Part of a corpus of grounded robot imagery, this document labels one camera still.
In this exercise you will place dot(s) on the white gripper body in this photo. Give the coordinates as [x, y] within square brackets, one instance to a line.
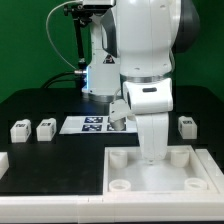
[152, 132]

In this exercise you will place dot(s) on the white square table top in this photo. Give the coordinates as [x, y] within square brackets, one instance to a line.
[182, 170]

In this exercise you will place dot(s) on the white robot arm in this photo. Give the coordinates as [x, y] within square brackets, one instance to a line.
[133, 42]

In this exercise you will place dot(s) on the white sheet with AprilTags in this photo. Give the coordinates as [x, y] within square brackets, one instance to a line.
[86, 124]

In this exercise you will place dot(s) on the white U-shaped obstacle fence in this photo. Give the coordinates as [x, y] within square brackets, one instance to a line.
[116, 207]

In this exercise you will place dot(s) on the black camera stand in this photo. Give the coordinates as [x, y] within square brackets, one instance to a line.
[81, 18]

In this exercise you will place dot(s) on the grey camera on stand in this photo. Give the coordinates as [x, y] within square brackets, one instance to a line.
[98, 4]

